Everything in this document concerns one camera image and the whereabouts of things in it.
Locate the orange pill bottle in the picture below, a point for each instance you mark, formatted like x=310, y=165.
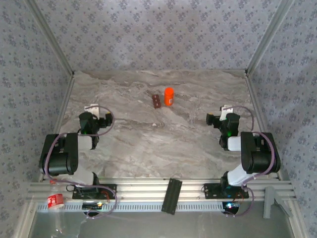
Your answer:
x=167, y=100

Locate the brown chocolate bar piece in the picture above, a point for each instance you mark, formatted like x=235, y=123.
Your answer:
x=156, y=101

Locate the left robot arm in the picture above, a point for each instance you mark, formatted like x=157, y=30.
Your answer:
x=71, y=153

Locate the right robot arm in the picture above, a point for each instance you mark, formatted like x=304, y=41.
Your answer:
x=248, y=153

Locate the small circuit board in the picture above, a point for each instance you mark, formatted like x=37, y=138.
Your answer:
x=231, y=205
x=92, y=205

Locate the clear bottle with red label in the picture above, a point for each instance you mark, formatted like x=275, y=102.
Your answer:
x=55, y=201

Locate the grey metal sheet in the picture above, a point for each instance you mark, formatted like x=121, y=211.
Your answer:
x=161, y=225

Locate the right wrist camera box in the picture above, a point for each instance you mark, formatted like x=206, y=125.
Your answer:
x=226, y=110

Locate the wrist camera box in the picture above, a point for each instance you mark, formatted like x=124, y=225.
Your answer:
x=226, y=110
x=92, y=109

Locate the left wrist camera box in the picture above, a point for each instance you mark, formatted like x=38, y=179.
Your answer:
x=92, y=109

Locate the aluminium side rail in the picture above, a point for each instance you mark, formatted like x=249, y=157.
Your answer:
x=255, y=99

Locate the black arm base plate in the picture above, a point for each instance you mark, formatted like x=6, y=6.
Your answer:
x=76, y=195
x=210, y=193

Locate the aluminium front rail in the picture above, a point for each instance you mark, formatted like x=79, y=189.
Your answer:
x=138, y=191

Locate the black rail bracket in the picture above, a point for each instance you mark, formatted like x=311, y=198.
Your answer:
x=171, y=196

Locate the grey angle bracket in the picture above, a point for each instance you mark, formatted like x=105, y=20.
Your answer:
x=269, y=200

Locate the aluminium corner post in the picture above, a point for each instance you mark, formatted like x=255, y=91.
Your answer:
x=267, y=37
x=52, y=37

